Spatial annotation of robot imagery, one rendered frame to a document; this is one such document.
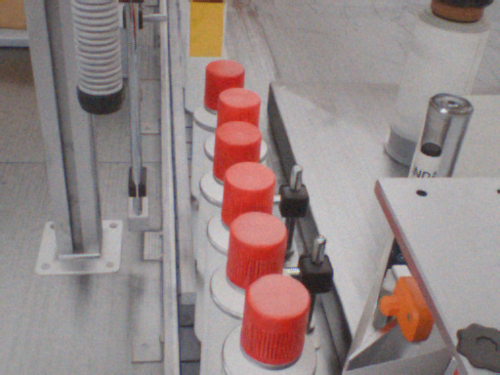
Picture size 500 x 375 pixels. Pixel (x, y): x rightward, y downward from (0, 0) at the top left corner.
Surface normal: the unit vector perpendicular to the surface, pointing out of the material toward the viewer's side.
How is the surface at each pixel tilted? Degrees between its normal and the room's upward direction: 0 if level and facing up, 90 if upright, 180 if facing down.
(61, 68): 90
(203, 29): 90
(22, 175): 0
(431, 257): 0
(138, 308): 0
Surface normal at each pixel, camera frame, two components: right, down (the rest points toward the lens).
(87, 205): 0.12, 0.58
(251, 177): 0.06, -0.84
